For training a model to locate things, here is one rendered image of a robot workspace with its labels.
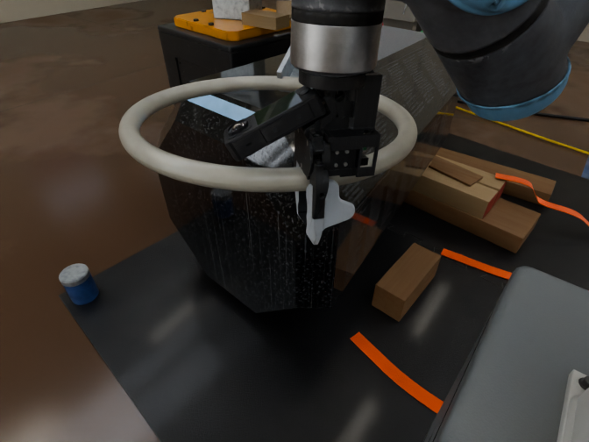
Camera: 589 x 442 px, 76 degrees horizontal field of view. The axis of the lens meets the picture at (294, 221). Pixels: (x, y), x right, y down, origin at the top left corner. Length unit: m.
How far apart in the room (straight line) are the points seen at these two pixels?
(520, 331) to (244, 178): 0.34
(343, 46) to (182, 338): 1.22
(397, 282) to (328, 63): 1.14
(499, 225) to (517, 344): 1.47
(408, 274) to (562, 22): 1.18
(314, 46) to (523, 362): 0.35
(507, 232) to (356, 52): 1.57
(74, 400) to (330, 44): 1.31
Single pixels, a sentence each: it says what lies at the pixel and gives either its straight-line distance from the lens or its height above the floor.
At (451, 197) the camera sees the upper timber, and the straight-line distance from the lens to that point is 1.90.
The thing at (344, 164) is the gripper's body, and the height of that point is 0.95.
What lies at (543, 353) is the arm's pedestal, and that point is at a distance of 0.45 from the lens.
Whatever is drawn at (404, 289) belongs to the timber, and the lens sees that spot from 1.42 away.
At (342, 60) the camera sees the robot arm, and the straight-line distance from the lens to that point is 0.38.
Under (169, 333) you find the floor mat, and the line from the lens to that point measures 1.47.
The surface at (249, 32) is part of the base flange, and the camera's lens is 1.89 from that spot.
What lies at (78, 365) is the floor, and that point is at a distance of 1.54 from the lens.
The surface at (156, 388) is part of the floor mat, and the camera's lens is 1.37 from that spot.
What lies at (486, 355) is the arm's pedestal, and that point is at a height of 0.85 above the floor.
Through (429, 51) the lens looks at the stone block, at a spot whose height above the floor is 0.77.
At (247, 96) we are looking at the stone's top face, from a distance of 1.05.
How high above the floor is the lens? 1.17
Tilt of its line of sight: 39 degrees down
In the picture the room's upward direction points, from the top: straight up
